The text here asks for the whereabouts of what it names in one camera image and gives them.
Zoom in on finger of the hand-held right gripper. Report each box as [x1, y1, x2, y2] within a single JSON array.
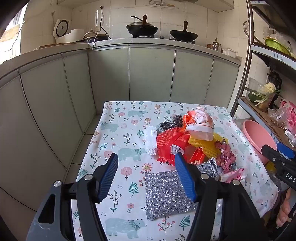
[[276, 142, 296, 160], [261, 144, 284, 172]]

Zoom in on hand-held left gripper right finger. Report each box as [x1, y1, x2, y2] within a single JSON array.
[[174, 152, 270, 241]]

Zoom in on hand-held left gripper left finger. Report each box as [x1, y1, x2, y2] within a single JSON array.
[[26, 152, 119, 241]]

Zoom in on long red cardboard box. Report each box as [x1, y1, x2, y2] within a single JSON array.
[[184, 146, 207, 165]]

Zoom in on pink plastic basin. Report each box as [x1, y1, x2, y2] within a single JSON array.
[[242, 120, 278, 166]]

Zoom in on steel wool ball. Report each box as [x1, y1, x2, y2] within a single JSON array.
[[159, 120, 173, 131], [172, 115, 184, 127]]

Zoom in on person's right hand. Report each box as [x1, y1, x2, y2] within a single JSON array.
[[276, 189, 294, 228]]

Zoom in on small silver scouring pad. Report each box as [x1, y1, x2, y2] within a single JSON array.
[[195, 158, 219, 181]]

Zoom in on large silver scouring pad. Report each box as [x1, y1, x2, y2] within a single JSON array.
[[144, 170, 199, 222]]

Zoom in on clear plastic bag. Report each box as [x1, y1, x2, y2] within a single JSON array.
[[268, 108, 289, 128]]

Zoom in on pink plastic bag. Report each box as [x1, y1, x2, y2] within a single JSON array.
[[280, 100, 296, 131]]

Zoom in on yellow foam mesh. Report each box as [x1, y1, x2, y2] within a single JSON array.
[[188, 132, 229, 159]]

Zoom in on red snack packet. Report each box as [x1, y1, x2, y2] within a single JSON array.
[[156, 128, 192, 166]]

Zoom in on pink floral wrapper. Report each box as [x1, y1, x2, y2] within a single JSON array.
[[218, 167, 248, 183]]

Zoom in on brown cardboard shelf liner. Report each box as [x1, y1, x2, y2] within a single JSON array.
[[240, 97, 288, 145]]

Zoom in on crumpled maroon wrapper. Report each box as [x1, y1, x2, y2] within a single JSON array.
[[215, 141, 237, 173]]

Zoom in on brown root vegetable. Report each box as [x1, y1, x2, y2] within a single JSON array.
[[258, 100, 270, 112]]

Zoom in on orange and white plastic bag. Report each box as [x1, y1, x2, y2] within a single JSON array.
[[182, 107, 214, 141]]

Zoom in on clear plastic wrapper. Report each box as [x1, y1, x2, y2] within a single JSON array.
[[144, 125, 160, 156]]

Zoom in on floral bear print tablecloth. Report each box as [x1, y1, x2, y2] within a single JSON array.
[[70, 101, 279, 241]]

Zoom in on green scallions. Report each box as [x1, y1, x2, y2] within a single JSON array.
[[252, 90, 286, 106]]

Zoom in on napa cabbage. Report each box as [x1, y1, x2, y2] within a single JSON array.
[[258, 83, 277, 96]]

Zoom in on black blender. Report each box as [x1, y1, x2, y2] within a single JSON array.
[[267, 72, 283, 109]]

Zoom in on metal storage rack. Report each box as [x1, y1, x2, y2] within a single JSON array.
[[229, 0, 296, 149]]

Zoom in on green plastic basket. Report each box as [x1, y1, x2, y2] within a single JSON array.
[[265, 39, 290, 55]]

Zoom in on white plastic container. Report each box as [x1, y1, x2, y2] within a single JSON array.
[[223, 48, 238, 58]]

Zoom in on grey kitchen cabinet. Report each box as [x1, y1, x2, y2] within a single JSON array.
[[0, 38, 242, 209]]

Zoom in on metal kettle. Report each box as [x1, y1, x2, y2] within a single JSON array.
[[207, 38, 222, 52]]

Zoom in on hanging metal strainer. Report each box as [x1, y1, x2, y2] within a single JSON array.
[[243, 21, 254, 38]]

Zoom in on dark cooking pot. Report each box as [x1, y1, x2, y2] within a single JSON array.
[[83, 31, 109, 43]]

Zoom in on gas stove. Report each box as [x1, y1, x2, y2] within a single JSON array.
[[133, 34, 196, 44]]

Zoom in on black wok with lid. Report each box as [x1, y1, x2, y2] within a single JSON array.
[[126, 14, 159, 37]]

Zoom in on white rice cooker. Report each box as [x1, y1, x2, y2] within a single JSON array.
[[53, 19, 85, 44]]

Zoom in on white power cable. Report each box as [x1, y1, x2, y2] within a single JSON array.
[[92, 6, 112, 51]]

